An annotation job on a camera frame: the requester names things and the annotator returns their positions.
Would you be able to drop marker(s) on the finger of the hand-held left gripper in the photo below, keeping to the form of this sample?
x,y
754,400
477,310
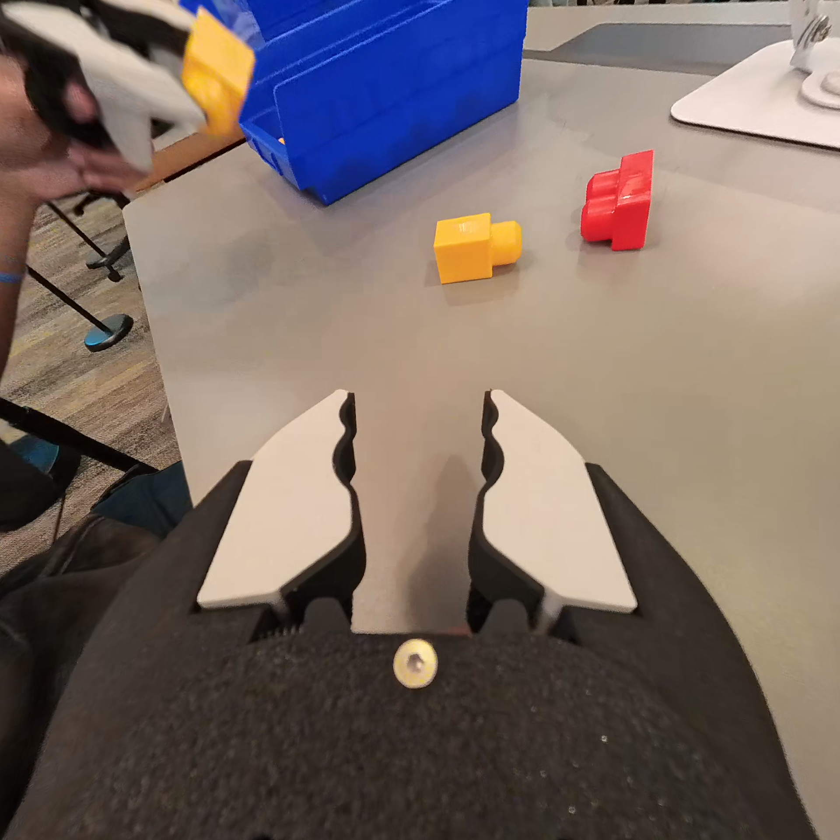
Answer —
x,y
138,79

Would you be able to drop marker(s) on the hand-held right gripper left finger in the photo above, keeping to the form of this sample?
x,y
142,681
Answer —
x,y
282,518

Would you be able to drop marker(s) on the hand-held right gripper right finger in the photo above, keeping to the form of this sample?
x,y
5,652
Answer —
x,y
551,518

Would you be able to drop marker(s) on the yellow one-stud toy block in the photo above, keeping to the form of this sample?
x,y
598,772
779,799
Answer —
x,y
463,249
216,72

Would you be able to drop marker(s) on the blue plastic bin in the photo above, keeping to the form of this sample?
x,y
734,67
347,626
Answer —
x,y
394,98

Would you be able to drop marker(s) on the red two-stud toy block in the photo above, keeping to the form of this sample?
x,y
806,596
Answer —
x,y
623,203

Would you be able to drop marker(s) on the person's left forearm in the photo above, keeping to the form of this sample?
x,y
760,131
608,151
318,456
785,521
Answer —
x,y
10,315

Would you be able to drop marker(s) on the person's left hand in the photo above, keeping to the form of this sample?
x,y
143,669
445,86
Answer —
x,y
39,164

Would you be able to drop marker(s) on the wooden edged table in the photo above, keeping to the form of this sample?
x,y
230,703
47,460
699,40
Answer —
x,y
190,154

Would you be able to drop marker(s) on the person's blue jeans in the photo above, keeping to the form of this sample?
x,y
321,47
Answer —
x,y
144,499

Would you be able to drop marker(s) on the blue wristband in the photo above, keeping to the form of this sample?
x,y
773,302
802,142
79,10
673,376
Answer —
x,y
10,277

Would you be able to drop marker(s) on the black metal bar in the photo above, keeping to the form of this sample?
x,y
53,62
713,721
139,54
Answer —
x,y
79,439

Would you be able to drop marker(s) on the black round base stand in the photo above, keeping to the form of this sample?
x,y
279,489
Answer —
x,y
108,331

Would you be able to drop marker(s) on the teal round base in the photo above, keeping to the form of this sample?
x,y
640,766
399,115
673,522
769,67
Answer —
x,y
33,456

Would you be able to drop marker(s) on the white stand with wooden board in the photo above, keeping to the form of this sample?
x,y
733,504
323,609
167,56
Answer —
x,y
754,98

